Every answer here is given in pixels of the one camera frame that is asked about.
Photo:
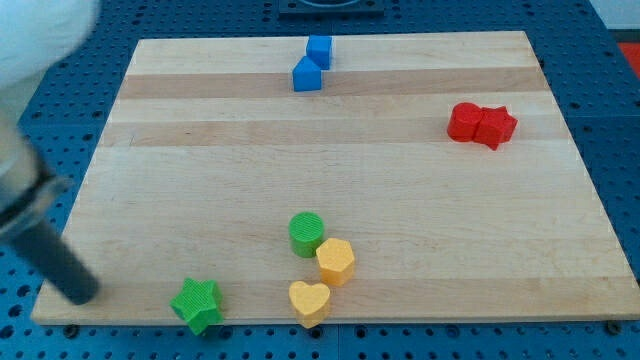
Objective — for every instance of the green cylinder block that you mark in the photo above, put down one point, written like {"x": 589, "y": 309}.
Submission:
{"x": 306, "y": 233}

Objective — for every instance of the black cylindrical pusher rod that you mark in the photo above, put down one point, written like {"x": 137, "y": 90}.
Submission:
{"x": 45, "y": 250}

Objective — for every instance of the blue pentagon block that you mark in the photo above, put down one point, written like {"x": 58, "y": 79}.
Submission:
{"x": 306, "y": 76}

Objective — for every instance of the green star block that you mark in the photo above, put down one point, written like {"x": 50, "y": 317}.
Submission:
{"x": 198, "y": 304}

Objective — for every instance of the red star block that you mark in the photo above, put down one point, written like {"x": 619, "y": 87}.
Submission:
{"x": 495, "y": 127}

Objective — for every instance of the silver tool mount collar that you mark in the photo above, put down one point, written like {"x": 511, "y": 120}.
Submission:
{"x": 28, "y": 186}

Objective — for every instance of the yellow hexagon block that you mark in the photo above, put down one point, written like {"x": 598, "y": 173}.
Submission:
{"x": 336, "y": 261}

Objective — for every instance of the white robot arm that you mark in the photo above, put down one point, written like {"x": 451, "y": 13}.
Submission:
{"x": 35, "y": 35}

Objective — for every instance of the yellow heart block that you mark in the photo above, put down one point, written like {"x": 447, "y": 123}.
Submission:
{"x": 310, "y": 302}

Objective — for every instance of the blue cube block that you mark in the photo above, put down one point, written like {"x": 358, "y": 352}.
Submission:
{"x": 319, "y": 50}

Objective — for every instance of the wooden board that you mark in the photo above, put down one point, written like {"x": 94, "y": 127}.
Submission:
{"x": 208, "y": 153}

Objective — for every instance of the dark mounting plate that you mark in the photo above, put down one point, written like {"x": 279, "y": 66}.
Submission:
{"x": 297, "y": 8}

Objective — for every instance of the red cylinder block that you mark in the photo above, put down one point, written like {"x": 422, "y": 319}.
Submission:
{"x": 464, "y": 120}

